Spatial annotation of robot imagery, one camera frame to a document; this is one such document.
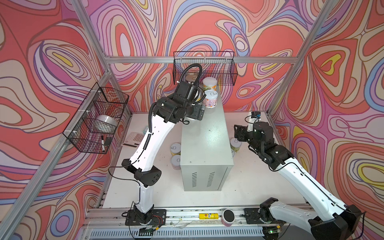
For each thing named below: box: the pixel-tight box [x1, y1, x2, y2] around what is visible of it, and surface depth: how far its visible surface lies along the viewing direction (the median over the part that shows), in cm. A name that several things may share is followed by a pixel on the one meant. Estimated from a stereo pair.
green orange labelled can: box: [202, 76, 218, 91], surface depth 78 cm
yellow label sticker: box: [199, 213, 220, 220], surface depth 74 cm
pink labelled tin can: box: [203, 89, 219, 109], surface depth 75 cm
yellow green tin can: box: [230, 137, 242, 152], surface depth 95 cm
